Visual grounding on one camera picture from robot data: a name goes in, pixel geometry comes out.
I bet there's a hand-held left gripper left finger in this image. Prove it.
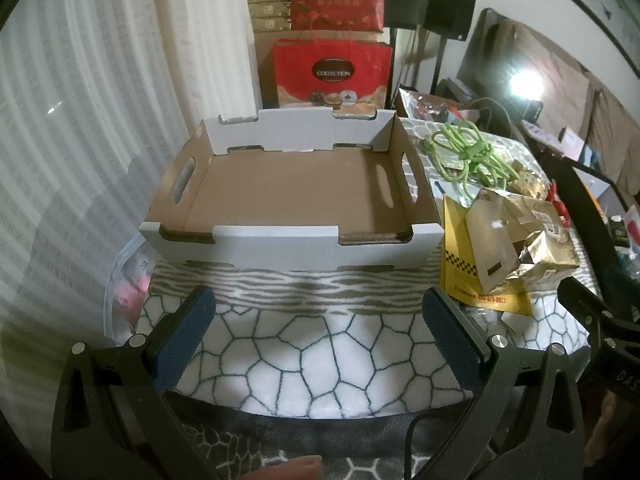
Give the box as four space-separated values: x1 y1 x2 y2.
50 285 218 480

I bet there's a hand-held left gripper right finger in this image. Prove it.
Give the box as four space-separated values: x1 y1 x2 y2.
421 287 586 480

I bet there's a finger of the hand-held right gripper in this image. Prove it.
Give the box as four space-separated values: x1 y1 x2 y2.
557 276 616 341

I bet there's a yellow envelope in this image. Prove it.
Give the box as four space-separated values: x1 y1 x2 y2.
442 195 533 316

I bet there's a gold paper bag with window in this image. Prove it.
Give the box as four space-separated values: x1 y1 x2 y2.
465 187 538 296

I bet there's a white cardboard tray box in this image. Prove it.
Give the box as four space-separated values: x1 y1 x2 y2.
139 109 445 273

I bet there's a person's right forearm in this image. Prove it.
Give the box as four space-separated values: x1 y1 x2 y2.
592 390 626 461

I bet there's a clear plastic zip bag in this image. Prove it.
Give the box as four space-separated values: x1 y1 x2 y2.
105 242 156 343

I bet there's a black metal stand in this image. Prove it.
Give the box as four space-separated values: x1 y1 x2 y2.
550 152 623 311

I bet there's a red ribbon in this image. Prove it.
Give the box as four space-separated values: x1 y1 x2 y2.
547 185 571 226

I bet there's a grey white patterned blanket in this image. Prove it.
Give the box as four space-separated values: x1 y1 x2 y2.
132 112 603 480

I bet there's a small gold ornament box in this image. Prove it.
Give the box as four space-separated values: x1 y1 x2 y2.
510 160 548 196

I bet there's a person's leg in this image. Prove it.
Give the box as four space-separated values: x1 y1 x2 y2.
247 455 325 480

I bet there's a brown cloth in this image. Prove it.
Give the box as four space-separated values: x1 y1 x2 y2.
500 22 640 186

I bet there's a white curtain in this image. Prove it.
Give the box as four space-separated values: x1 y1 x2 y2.
0 0 263 426

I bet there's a bright lamp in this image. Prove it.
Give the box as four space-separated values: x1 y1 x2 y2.
510 67 546 103

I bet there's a clear bag of small goods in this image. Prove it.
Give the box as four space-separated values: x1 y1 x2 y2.
397 87 453 121

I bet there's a red gift bag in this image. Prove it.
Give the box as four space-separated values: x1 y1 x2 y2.
272 39 394 111

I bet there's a black speaker on stand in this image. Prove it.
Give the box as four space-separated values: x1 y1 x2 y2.
424 0 476 96
384 0 422 111

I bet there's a red gift box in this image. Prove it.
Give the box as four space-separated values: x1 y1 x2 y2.
287 0 387 31

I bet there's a black cable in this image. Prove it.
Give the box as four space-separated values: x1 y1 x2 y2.
406 407 453 480

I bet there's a green cable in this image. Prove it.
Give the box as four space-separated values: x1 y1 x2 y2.
422 122 521 193

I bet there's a black framed wall picture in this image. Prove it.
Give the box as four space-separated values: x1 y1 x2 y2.
540 0 640 73

